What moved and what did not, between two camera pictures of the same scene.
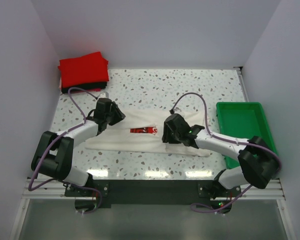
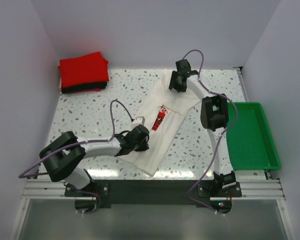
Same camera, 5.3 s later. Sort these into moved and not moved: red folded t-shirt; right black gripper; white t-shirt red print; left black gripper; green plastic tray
Moved: white t-shirt red print; left black gripper; right black gripper
Not moved: red folded t-shirt; green plastic tray
